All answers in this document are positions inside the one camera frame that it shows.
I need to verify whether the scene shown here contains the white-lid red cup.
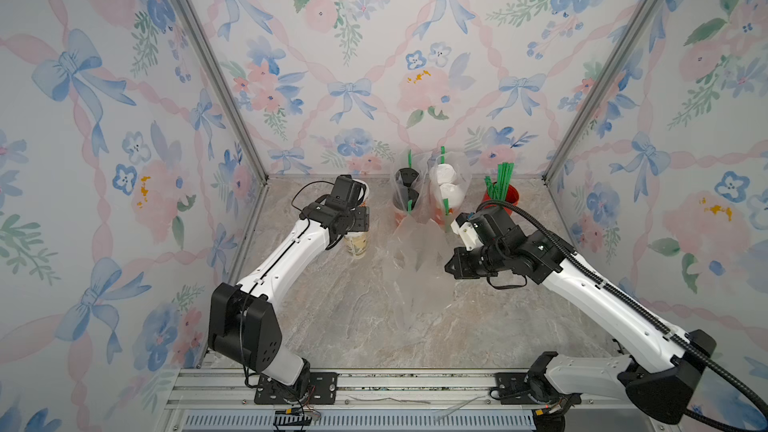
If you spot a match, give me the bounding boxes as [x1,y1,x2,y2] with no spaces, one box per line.
[437,184,465,211]
[433,163,459,186]

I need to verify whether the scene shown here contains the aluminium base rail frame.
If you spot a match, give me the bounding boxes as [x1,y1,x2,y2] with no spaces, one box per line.
[155,369,668,431]

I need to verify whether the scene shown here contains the red straw holder cup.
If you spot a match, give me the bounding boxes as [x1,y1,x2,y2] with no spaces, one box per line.
[482,185,520,206]

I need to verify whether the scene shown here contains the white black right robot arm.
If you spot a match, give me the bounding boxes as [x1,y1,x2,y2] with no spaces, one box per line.
[445,205,716,425]

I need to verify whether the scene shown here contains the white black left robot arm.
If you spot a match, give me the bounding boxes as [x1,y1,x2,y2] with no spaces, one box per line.
[207,174,369,398]

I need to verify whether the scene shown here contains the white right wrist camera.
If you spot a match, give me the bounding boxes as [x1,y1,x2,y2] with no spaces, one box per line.
[451,212,483,251]

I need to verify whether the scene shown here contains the green wrapped straws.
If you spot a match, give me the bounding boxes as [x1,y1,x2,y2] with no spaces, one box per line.
[485,162,515,201]

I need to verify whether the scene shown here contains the right aluminium corner post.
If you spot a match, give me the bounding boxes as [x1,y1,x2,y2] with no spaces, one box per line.
[542,0,663,186]

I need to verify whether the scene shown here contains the black corrugated cable conduit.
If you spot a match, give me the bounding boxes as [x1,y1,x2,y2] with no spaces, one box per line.
[476,199,768,432]

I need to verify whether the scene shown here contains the aluminium corner post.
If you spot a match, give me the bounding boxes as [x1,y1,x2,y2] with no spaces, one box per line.
[170,0,268,186]
[542,0,663,186]

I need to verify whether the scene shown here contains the black-lid red cup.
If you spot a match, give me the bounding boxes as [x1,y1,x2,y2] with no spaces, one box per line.
[393,188,420,211]
[395,167,420,188]

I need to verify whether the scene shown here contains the clear plastic carrier bag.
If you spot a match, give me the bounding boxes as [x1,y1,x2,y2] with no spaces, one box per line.
[425,149,472,228]

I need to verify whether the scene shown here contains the left aluminium corner post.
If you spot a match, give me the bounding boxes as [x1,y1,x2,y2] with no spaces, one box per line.
[170,0,268,186]

